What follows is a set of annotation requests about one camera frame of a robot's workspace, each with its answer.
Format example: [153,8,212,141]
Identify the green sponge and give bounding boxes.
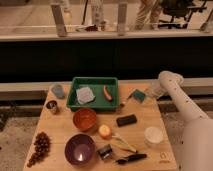
[132,89,146,103]

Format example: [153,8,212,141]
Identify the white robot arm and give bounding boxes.
[146,71,213,171]

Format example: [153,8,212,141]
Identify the green plastic tray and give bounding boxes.
[67,77,119,112]

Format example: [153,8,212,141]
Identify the small red-tipped pen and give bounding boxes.
[120,91,134,107]

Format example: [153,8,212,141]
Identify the black rectangular case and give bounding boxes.
[116,114,137,127]

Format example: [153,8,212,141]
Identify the white round container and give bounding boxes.
[144,127,163,146]

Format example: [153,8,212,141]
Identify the sausage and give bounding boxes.
[103,85,112,101]

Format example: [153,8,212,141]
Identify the wooden table board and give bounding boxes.
[23,83,177,171]

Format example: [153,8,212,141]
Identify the apple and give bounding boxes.
[98,125,112,139]

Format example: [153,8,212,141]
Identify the light blue cloth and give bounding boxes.
[76,87,95,105]

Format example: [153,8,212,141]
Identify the orange bowl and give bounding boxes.
[73,108,97,132]

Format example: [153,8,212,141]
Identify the person legs in background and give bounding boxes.
[135,0,162,30]

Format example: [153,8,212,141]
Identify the black binder clip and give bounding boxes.
[97,144,113,160]

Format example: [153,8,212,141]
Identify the black office chair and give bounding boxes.
[158,0,207,29]

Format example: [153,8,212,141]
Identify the purple bowl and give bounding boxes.
[64,134,96,166]

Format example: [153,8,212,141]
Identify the small metal cup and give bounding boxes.
[46,100,59,114]

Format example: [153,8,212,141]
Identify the bunch of dark grapes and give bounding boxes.
[27,132,50,167]

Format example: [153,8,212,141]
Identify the black handled tool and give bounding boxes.
[115,154,147,165]

